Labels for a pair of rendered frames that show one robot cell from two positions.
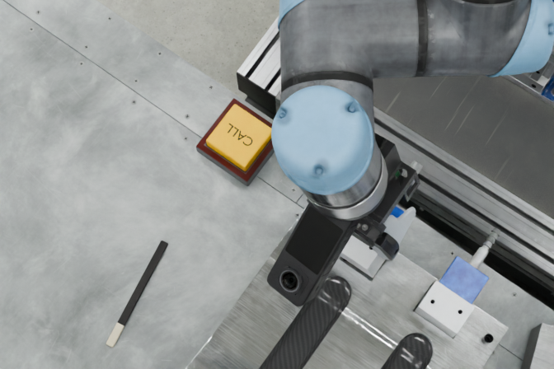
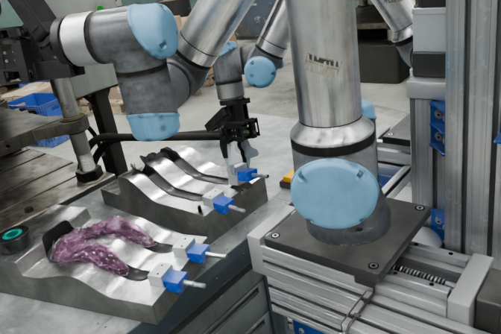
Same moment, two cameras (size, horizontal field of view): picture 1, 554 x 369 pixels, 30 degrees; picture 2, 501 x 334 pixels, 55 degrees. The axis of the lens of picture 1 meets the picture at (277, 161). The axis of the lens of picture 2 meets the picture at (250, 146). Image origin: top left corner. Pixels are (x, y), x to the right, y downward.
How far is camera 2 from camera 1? 1.49 m
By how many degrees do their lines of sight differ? 70
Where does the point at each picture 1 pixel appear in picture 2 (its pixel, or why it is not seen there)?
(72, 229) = (266, 160)
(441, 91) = not seen: outside the picture
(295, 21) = not seen: hidden behind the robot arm
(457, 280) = (224, 199)
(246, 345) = (212, 171)
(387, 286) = (226, 191)
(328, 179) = not seen: hidden behind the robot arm
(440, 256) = (247, 229)
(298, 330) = (215, 179)
